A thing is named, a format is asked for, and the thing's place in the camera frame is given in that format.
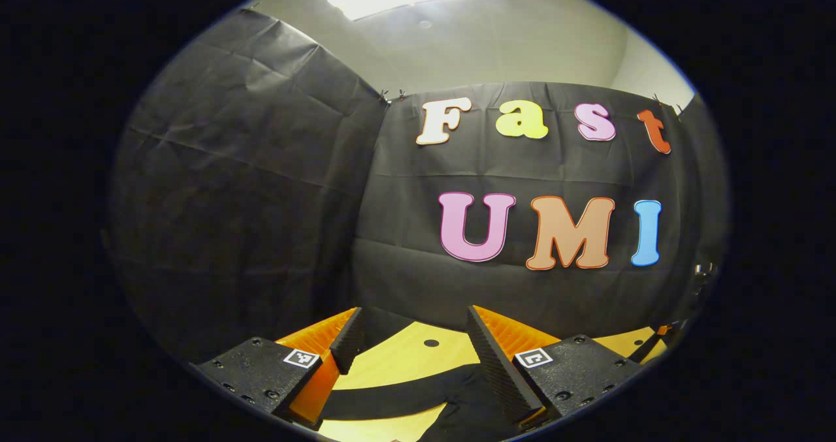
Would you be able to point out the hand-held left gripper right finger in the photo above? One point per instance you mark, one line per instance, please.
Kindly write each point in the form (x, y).
(496, 363)

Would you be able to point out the black garment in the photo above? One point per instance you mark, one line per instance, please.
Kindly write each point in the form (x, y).
(405, 396)

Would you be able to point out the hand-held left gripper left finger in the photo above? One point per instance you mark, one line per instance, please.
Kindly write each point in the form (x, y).
(349, 341)

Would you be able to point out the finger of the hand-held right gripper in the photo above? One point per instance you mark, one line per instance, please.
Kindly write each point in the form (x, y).
(667, 329)

